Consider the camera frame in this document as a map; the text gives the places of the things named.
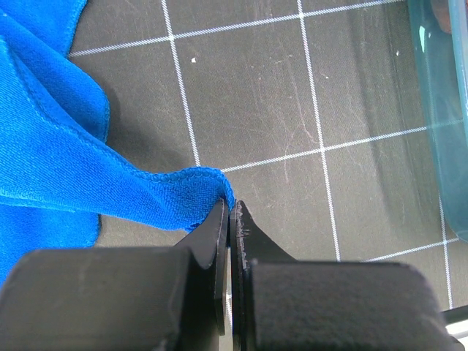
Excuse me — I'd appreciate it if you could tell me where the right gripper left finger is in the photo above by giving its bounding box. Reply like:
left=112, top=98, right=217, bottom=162
left=175, top=199, right=229, bottom=335

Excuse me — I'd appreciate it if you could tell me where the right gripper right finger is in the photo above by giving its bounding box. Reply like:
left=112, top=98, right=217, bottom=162
left=229, top=200, right=295, bottom=350

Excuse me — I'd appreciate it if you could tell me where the blue towel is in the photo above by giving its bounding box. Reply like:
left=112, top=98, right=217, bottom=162
left=1, top=1, right=235, bottom=279

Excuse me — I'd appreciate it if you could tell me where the teal translucent laundry basket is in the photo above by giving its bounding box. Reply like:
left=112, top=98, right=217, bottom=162
left=407, top=1, right=467, bottom=241

